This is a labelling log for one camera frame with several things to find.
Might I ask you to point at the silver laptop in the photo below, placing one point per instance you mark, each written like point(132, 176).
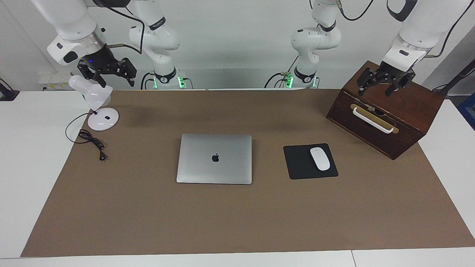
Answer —
point(215, 159)

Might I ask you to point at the white computer mouse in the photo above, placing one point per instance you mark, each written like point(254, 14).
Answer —
point(320, 158)

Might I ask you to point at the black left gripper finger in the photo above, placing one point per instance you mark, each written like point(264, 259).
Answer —
point(406, 81)
point(367, 78)

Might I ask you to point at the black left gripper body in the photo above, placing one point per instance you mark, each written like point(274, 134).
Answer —
point(391, 72)

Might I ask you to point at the dark brown wooden box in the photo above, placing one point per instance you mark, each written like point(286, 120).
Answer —
point(404, 107)

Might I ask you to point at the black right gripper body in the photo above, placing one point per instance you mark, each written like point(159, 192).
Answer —
point(104, 63)

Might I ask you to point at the brown table mat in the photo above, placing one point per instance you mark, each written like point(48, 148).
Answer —
point(237, 222)

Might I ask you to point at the black stand foot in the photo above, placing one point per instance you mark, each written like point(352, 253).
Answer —
point(7, 94)

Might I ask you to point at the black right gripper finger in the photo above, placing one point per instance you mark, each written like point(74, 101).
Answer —
point(89, 72)
point(129, 70)

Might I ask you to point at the blue crate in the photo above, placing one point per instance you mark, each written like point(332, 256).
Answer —
point(468, 111)

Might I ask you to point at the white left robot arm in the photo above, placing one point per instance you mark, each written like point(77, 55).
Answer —
point(315, 37)

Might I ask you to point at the black mouse pad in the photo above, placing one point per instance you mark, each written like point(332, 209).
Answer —
point(298, 163)

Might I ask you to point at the black tripod leg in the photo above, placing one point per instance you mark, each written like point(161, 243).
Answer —
point(458, 76)

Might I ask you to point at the white power strip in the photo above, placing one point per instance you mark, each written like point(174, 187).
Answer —
point(53, 82)

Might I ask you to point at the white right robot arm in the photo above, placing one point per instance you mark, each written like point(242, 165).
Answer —
point(70, 22)

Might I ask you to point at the white desk lamp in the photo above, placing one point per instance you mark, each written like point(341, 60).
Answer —
point(103, 120)

